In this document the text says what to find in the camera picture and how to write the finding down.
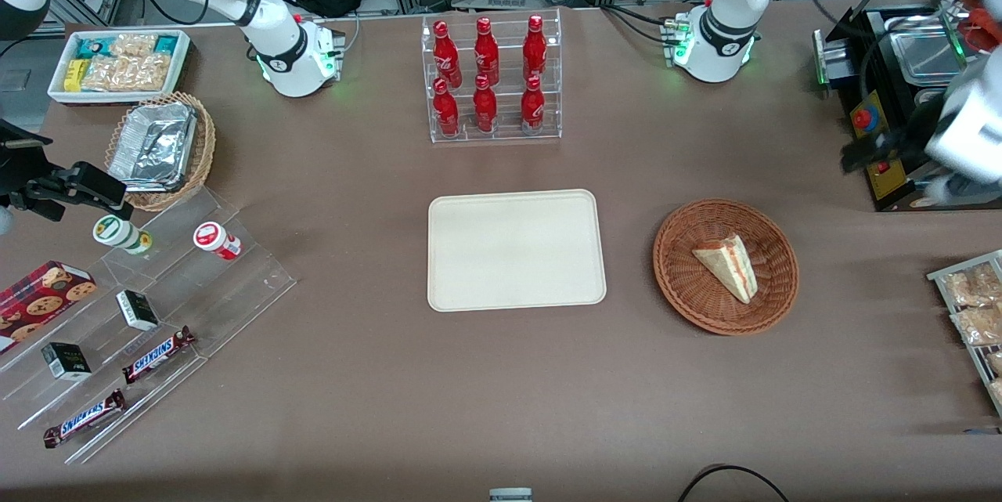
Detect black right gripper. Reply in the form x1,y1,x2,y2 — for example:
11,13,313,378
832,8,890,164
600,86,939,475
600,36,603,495
0,122,129,223

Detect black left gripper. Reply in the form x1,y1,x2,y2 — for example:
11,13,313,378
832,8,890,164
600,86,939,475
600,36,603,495
841,103,950,175

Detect triangular sandwich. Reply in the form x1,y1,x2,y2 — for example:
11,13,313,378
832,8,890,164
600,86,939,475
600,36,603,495
691,233,759,305

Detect tray of packaged pastries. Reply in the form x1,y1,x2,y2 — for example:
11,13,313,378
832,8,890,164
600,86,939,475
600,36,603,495
927,249,1002,418

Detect light wicker basket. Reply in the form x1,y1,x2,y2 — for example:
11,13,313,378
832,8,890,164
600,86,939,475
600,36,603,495
105,92,217,212

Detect brown round wicker basket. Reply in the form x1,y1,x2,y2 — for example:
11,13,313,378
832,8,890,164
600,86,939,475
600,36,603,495
652,198,801,337

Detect cream plastic tray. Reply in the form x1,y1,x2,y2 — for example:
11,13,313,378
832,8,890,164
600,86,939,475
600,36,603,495
427,189,608,313

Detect green lid cup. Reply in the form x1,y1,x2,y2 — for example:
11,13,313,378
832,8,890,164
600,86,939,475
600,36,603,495
93,215,154,255

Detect silver foil containers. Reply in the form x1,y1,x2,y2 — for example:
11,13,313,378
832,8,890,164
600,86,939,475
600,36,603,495
108,102,198,193

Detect black appliance with steel pans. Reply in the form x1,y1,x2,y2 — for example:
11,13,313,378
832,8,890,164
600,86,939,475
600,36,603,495
813,0,1002,213

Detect white rectangular snack bin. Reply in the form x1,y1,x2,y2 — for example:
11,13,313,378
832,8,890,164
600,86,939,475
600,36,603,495
48,29,193,107

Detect red tartan cookie box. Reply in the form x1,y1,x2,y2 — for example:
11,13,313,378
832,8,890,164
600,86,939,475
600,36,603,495
0,260,98,355

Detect small black box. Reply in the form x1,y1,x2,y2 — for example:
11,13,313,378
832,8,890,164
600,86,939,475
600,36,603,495
41,341,93,382
115,289,160,332

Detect large clear cracker bag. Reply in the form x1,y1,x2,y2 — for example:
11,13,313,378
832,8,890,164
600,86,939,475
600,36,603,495
81,53,174,93

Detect red lid cup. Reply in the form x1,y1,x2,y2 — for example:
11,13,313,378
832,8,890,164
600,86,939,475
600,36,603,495
193,222,243,262

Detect small clear cracker bag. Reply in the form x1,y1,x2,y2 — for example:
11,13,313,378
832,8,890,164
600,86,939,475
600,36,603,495
110,34,158,59

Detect Snickers bar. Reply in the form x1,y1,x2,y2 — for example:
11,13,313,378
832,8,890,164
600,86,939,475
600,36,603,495
42,388,128,450
122,326,196,385

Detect orange red object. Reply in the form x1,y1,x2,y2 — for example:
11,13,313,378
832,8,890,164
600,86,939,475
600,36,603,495
958,0,1002,53

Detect clear acrylic stepped shelf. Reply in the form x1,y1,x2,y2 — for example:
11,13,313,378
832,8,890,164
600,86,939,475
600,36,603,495
0,186,297,465

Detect red cola bottle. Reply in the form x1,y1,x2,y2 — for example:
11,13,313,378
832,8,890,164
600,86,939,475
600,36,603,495
432,78,461,139
521,74,546,136
432,20,463,90
472,74,499,134
522,14,549,82
474,16,501,87

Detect clear acrylic bottle rack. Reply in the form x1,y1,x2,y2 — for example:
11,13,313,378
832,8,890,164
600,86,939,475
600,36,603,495
420,8,564,145

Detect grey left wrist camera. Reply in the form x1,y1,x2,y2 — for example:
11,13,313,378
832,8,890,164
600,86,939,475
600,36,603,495
928,173,1002,209

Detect black cable loop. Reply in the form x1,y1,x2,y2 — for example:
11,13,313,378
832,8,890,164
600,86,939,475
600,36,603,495
676,464,792,502

